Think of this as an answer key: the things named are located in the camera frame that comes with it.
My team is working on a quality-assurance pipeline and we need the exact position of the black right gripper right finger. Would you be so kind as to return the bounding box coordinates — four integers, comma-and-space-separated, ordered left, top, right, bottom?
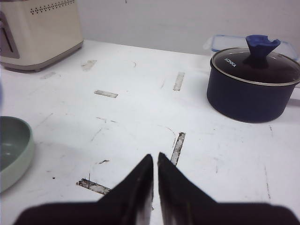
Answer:
157, 153, 300, 225

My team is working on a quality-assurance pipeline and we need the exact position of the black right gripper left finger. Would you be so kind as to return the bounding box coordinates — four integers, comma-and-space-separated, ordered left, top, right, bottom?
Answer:
15, 154, 153, 225

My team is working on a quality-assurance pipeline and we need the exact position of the green bowl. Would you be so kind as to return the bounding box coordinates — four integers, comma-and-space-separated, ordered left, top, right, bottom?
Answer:
0, 116, 35, 193

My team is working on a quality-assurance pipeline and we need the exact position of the dark blue saucepan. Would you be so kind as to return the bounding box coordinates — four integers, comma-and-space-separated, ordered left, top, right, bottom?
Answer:
206, 60, 300, 124

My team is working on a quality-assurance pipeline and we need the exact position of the glass pot lid blue knob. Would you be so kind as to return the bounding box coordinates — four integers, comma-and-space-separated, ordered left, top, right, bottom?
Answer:
211, 35, 300, 86

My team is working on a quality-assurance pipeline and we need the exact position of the clear plastic food container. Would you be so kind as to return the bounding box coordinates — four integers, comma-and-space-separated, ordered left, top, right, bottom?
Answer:
202, 35, 300, 62

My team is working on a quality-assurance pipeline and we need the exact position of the cream toaster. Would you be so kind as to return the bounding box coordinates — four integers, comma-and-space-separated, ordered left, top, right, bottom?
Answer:
0, 0, 83, 71

